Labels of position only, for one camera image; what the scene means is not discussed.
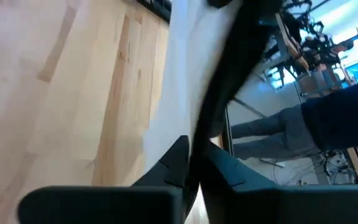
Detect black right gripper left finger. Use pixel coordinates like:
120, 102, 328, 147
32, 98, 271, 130
17, 135, 190, 224

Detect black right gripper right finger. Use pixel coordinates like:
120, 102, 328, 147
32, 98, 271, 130
200, 140, 358, 224

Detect clear plastic bag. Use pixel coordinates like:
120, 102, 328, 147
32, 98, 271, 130
142, 0, 284, 218

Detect person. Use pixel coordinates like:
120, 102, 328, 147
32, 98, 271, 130
228, 74, 358, 160

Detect background robot workstation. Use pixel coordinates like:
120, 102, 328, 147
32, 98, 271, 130
259, 0, 357, 94

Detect tangled black cables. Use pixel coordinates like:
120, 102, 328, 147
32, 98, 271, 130
320, 149, 356, 184

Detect black metal table frame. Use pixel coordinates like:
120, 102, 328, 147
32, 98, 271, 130
137, 0, 172, 24

